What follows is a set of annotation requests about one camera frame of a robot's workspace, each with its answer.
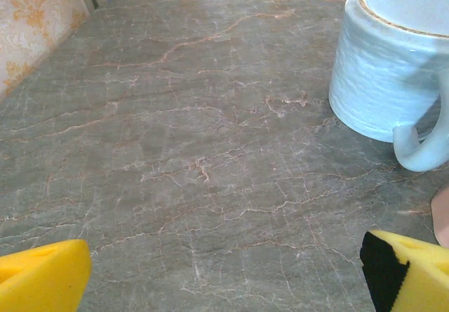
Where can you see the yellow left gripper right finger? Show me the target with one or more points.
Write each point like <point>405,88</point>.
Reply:
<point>428,284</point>

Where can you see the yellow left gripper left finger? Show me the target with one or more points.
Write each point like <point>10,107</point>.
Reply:
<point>42,280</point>

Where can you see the pink ceramic mug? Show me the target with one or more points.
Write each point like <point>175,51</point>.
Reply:
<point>442,217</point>

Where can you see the light blue ribbed mug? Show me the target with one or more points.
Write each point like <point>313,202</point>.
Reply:
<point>379,80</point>

